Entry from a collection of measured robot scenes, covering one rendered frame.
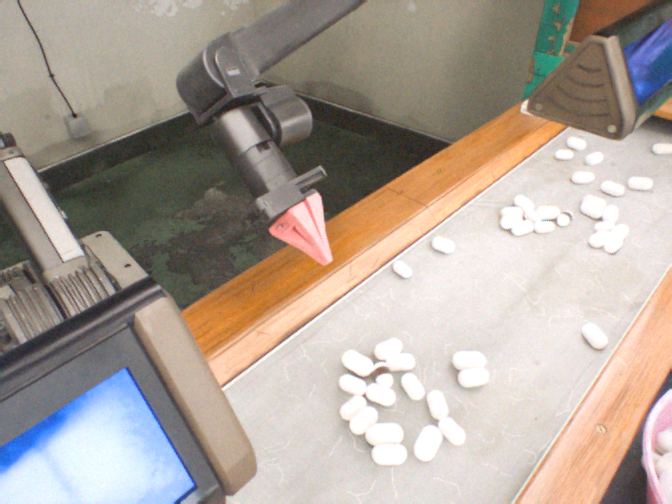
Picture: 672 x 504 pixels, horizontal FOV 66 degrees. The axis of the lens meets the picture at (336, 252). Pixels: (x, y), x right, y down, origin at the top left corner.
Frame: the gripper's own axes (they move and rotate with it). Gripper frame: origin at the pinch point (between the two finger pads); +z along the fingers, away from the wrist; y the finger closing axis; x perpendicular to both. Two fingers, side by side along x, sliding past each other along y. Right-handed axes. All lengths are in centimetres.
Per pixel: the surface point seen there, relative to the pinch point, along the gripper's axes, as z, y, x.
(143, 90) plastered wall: -117, 78, 165
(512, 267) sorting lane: 16.2, 24.9, -0.8
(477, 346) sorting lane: 19.3, 8.6, -3.3
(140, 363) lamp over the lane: 0.4, -29.9, -34.3
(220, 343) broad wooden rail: 1.4, -13.3, 7.9
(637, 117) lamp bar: 5.2, 8.7, -32.6
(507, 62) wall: -25, 164, 62
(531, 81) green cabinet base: -7, 85, 14
